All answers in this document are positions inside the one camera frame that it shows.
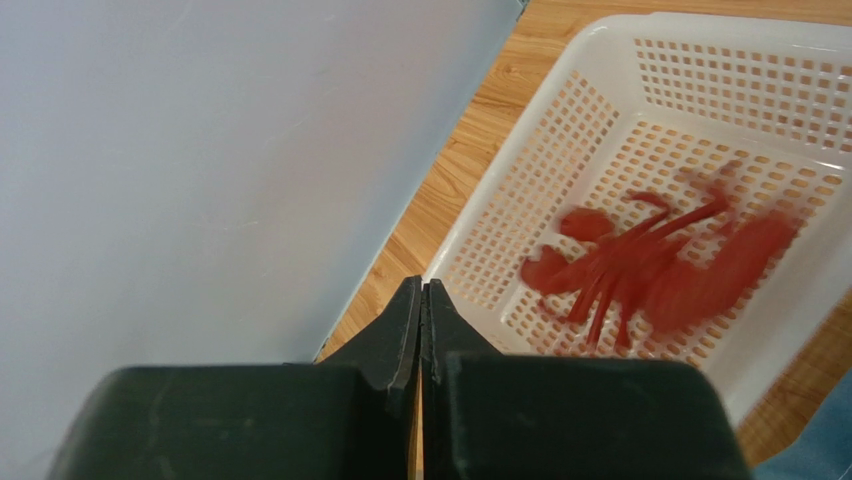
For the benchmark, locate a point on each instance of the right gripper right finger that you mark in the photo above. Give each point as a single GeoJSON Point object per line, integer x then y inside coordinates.
{"type": "Point", "coordinates": [488, 415]}

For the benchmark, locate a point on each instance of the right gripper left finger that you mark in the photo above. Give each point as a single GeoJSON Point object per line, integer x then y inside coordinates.
{"type": "Point", "coordinates": [350, 416]}

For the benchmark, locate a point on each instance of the red toy lobster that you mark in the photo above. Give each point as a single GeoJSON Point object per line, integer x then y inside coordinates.
{"type": "Point", "coordinates": [642, 270]}

